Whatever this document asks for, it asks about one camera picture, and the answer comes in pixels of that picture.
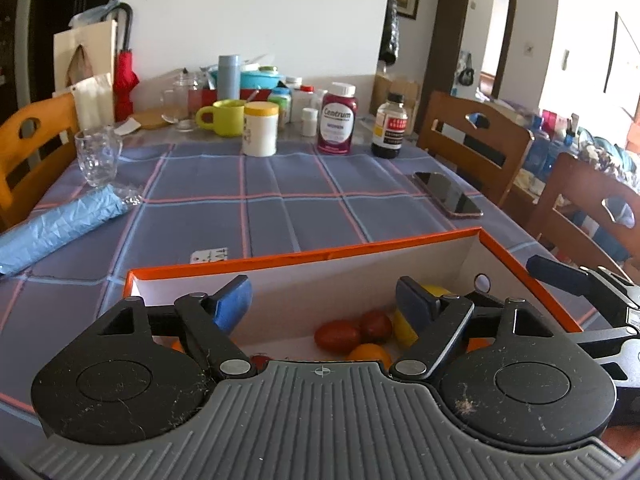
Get smartphone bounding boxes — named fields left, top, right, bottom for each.
left=412, top=171, right=483, bottom=218

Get blue plaid tablecloth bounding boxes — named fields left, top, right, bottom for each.
left=0, top=125, right=601, bottom=428

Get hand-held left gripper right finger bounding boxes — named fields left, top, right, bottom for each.
left=389, top=276, right=568, bottom=380

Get red umbrella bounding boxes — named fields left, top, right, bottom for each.
left=112, top=2, right=141, bottom=122

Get pile of household clutter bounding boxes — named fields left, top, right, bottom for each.
left=520, top=105, right=640, bottom=196

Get orange cardboard box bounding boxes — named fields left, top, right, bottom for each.
left=122, top=227, right=583, bottom=368

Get white paper bag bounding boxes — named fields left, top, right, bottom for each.
left=52, top=20, right=118, bottom=131

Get clear glass mug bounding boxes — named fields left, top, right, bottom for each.
left=75, top=126, right=123, bottom=188

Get glass pitcher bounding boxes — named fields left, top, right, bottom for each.
left=161, top=71, right=202, bottom=123

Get white plastic bottle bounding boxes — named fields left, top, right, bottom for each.
left=291, top=85, right=317, bottom=111

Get yellow pear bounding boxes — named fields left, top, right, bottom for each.
left=392, top=284, right=451, bottom=350

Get low red box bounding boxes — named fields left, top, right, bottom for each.
left=200, top=87, right=273, bottom=106

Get wooden chair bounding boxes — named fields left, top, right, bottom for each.
left=0, top=92, right=81, bottom=231
left=527, top=152, right=640, bottom=273
left=417, top=91, right=535, bottom=208

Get dark door frame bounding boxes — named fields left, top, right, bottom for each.
left=425, top=0, right=521, bottom=106

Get brown cardboard box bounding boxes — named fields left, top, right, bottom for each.
left=372, top=74, right=421, bottom=136

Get green mug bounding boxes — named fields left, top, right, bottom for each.
left=196, top=100, right=247, bottom=137

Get purple supplement bottle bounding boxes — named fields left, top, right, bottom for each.
left=316, top=82, right=359, bottom=155

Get blue folded umbrella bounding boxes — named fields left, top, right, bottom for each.
left=0, top=184, right=132, bottom=277

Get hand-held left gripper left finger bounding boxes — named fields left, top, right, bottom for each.
left=95, top=275, right=257, bottom=379

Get white jar yellow lid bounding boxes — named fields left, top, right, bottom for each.
left=243, top=101, right=279, bottom=157

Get teal bowl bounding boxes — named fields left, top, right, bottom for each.
left=240, top=66, right=286, bottom=90

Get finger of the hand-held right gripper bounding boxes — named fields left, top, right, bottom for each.
left=526, top=255, right=640, bottom=311
left=572, top=327, right=640, bottom=358

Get hanging dark bag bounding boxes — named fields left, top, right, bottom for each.
left=456, top=52, right=476, bottom=87

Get hanging coats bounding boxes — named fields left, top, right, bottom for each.
left=377, top=0, right=401, bottom=66

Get grey tall tumbler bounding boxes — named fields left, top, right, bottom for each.
left=218, top=54, right=242, bottom=102

